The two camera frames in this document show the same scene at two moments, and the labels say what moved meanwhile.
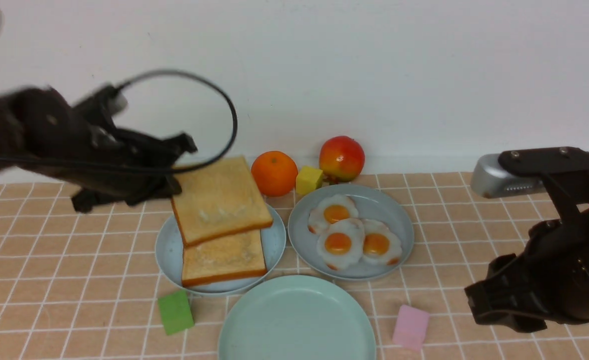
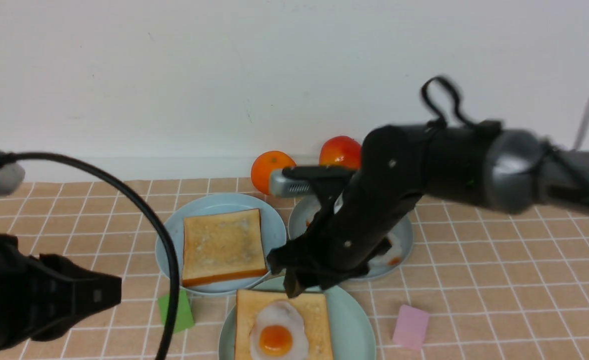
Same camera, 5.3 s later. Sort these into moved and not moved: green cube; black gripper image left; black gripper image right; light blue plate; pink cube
Moved: black gripper image left; black gripper image right
Not moved: pink cube; green cube; light blue plate
